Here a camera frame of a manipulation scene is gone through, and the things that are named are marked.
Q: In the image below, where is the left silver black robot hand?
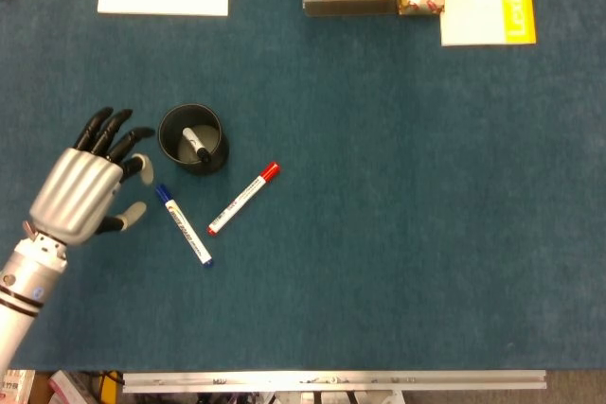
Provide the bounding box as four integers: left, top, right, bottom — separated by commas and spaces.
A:
27, 107, 156, 248

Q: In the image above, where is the blue-capped white marker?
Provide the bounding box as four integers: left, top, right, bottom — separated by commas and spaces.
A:
154, 183, 215, 269

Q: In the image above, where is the black marker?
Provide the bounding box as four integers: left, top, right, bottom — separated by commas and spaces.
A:
182, 126, 213, 164

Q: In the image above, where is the black mesh pen cup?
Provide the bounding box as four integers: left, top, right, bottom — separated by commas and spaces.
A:
156, 102, 230, 176

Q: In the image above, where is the red-capped white marker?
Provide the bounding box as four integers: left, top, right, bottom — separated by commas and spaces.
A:
206, 161, 281, 237

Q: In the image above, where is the pink white package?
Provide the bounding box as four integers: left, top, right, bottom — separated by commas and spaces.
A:
46, 369, 103, 404

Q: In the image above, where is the yellow black tool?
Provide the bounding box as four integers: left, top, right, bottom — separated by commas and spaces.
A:
98, 370, 125, 404

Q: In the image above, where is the red white booklet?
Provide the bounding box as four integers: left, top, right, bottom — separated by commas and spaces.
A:
0, 368, 37, 404

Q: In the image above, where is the blue felt table mat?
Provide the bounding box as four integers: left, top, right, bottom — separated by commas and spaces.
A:
0, 0, 606, 372

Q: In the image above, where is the aluminium profile rail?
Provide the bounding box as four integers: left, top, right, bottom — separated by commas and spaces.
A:
121, 369, 548, 395

